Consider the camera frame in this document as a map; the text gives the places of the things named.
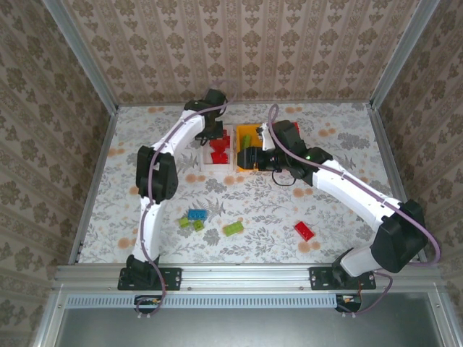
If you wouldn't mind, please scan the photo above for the yellow plastic bin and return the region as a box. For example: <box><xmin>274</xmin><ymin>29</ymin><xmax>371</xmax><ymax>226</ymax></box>
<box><xmin>235</xmin><ymin>124</ymin><xmax>267</xmax><ymax>174</ymax></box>

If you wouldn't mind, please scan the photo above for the white plastic bin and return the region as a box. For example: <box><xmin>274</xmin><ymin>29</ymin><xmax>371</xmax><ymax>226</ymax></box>
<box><xmin>200</xmin><ymin>124</ymin><xmax>236</xmax><ymax>173</ymax></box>

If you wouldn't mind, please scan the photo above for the grey metal panel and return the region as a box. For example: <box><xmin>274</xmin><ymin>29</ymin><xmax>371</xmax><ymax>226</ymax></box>
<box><xmin>34</xmin><ymin>291</ymin><xmax>463</xmax><ymax>347</ymax></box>

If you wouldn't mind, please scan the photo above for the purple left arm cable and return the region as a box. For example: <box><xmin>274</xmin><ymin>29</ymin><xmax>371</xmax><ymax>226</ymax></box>
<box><xmin>135</xmin><ymin>79</ymin><xmax>239</xmax><ymax>321</ymax></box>

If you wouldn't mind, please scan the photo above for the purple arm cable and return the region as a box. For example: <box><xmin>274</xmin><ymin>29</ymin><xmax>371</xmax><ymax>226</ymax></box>
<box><xmin>267</xmin><ymin>103</ymin><xmax>442</xmax><ymax>319</ymax></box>
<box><xmin>135</xmin><ymin>79</ymin><xmax>239</xmax><ymax>321</ymax></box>

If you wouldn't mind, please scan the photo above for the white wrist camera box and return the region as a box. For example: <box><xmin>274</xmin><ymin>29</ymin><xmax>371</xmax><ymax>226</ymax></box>
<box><xmin>257</xmin><ymin>121</ymin><xmax>276</xmax><ymax>152</ymax></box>

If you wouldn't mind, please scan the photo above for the thin aluminium rail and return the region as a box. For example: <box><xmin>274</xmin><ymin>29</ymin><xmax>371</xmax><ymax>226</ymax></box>
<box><xmin>116</xmin><ymin>100</ymin><xmax>372</xmax><ymax>108</ymax></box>

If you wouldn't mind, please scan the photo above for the aluminium side rail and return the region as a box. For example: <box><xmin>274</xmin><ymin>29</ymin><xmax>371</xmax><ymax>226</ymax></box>
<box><xmin>67</xmin><ymin>106</ymin><xmax>120</xmax><ymax>265</ymax></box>
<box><xmin>365</xmin><ymin>103</ymin><xmax>430</xmax><ymax>263</ymax></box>

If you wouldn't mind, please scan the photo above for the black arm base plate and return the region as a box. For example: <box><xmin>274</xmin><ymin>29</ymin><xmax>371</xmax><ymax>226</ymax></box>
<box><xmin>117</xmin><ymin>266</ymin><xmax>182</xmax><ymax>291</ymax></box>
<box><xmin>309</xmin><ymin>266</ymin><xmax>377</xmax><ymax>291</ymax></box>

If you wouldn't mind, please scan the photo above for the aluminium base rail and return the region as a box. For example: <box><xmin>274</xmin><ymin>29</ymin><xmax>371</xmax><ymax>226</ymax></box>
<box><xmin>52</xmin><ymin>262</ymin><xmax>448</xmax><ymax>292</ymax></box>

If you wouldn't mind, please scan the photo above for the aluminium frame post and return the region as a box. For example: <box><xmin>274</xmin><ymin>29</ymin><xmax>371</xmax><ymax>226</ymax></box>
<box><xmin>41</xmin><ymin>0</ymin><xmax>119</xmax><ymax>115</ymax></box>
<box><xmin>368</xmin><ymin>0</ymin><xmax>441</xmax><ymax>111</ymax></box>

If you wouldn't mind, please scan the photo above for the slotted grey cable duct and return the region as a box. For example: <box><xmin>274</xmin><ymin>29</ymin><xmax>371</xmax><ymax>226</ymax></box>
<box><xmin>66</xmin><ymin>293</ymin><xmax>339</xmax><ymax>309</ymax></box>

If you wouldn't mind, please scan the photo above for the black cable connector box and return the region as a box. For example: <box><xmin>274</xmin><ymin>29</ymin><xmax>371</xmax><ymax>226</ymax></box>
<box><xmin>335</xmin><ymin>293</ymin><xmax>362</xmax><ymax>314</ymax></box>
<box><xmin>134</xmin><ymin>294</ymin><xmax>164</xmax><ymax>314</ymax></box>

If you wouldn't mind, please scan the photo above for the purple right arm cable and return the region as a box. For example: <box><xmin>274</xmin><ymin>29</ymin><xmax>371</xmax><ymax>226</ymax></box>
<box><xmin>267</xmin><ymin>103</ymin><xmax>442</xmax><ymax>319</ymax></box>

